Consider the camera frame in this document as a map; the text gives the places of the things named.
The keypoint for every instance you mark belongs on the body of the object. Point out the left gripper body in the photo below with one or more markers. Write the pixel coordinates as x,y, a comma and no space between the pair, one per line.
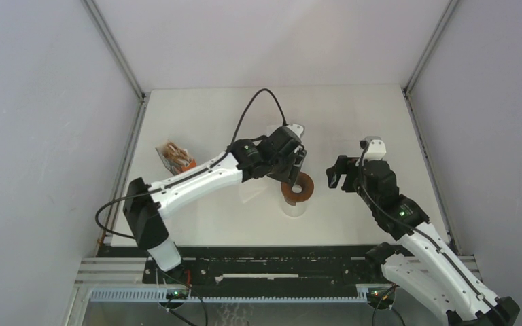
287,170

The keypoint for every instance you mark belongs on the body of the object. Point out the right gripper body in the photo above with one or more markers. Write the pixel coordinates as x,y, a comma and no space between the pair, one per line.
352,170

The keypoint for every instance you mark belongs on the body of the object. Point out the white paper coffee filter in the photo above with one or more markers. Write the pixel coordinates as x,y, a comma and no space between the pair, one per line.
251,189

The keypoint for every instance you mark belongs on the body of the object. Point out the clear glass with brown band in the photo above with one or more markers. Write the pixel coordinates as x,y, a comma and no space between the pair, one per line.
293,209

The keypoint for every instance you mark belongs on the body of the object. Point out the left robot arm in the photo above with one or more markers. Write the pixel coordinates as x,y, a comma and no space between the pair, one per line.
147,205

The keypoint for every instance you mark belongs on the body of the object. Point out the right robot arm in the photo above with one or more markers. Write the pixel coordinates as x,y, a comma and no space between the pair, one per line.
448,288

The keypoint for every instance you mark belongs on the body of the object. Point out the orange filter holder box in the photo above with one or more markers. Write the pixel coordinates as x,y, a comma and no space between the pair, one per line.
185,165

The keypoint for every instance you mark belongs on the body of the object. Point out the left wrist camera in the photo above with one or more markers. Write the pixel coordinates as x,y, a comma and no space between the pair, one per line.
297,129

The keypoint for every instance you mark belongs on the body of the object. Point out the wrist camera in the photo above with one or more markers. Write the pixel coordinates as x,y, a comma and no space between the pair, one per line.
373,148
297,129

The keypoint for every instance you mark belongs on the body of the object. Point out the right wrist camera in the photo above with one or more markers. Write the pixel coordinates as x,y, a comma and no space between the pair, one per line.
373,148

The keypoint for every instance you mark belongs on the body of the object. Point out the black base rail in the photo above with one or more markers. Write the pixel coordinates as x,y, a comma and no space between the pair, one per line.
271,272

